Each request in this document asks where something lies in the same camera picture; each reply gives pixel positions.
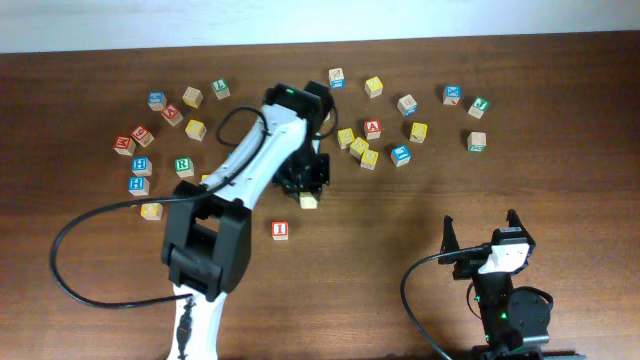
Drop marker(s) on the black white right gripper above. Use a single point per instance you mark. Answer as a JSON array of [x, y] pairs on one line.
[[466, 267]]

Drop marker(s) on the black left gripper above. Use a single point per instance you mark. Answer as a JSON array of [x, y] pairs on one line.
[[294, 185]]

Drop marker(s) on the yellow C wooden block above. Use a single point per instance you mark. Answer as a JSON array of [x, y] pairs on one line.
[[307, 201]]

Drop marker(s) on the red I wooden block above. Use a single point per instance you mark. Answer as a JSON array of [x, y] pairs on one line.
[[280, 231]]

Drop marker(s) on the green r block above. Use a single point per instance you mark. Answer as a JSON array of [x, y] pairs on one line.
[[184, 167], [476, 142]]

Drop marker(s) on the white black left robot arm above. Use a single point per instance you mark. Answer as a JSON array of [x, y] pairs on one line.
[[207, 241]]

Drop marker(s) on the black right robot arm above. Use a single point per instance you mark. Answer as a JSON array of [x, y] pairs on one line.
[[515, 319]]

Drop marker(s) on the yellow block cluster back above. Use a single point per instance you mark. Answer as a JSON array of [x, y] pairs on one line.
[[345, 138]]

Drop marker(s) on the yellow block cluster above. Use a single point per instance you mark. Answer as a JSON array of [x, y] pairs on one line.
[[345, 138], [358, 147], [369, 159]]

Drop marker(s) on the yellow block cluster middle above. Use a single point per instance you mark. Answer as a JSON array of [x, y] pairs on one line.
[[358, 147]]

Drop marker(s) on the yellow block cluster front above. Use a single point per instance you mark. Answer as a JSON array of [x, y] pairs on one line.
[[369, 159]]

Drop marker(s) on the red A wooden block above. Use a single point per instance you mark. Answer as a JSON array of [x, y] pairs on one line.
[[372, 129]]

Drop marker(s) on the blue I leaf block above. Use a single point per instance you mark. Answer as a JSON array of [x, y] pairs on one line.
[[400, 155]]

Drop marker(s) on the yellow block with pencil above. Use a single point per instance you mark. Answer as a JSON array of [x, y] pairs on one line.
[[418, 132]]

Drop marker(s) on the blue-sided wooden block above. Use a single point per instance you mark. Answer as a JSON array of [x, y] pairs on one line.
[[336, 78]]

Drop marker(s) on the green J wooden block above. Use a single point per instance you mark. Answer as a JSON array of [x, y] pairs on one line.
[[478, 107]]

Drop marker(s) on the yellow top block far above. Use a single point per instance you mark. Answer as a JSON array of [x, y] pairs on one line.
[[373, 87]]

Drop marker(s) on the yellow block left group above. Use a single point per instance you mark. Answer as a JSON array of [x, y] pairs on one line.
[[196, 130]]

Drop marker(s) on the blue D wooden block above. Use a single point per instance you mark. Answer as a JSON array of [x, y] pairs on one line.
[[407, 105]]

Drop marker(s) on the green L wooden block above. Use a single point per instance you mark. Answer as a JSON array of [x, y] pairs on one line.
[[221, 88]]

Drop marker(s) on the blue X wooden block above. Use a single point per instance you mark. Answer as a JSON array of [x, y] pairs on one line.
[[451, 95]]

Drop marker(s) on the plain yellow-sided block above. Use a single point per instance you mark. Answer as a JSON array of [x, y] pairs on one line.
[[192, 97]]

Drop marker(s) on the yellow block lower left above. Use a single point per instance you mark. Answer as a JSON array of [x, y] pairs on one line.
[[151, 211]]

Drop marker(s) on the red A block left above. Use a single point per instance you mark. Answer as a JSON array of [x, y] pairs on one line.
[[172, 114]]

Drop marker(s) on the blue H block upper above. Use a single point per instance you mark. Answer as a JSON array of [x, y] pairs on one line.
[[141, 166]]

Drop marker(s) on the blue h block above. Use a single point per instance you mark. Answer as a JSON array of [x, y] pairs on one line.
[[141, 166], [138, 186]]

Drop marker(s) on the blue H block lower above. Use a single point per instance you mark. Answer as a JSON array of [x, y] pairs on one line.
[[138, 186]]

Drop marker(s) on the blue S wooden block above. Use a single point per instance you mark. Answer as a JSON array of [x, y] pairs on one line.
[[157, 100]]

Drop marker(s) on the red G wooden block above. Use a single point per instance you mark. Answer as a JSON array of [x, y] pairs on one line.
[[142, 136]]

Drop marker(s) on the red M wooden block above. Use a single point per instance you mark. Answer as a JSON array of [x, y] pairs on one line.
[[124, 145]]

